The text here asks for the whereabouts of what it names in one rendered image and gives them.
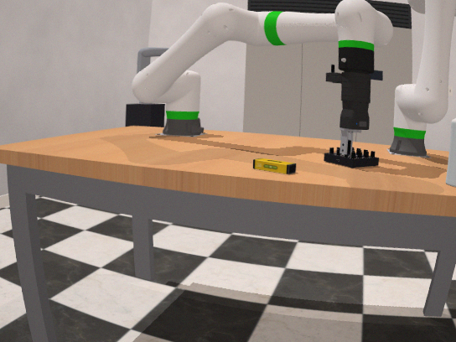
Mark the yellow pocket level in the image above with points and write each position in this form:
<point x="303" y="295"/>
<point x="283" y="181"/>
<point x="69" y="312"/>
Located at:
<point x="274" y="166"/>

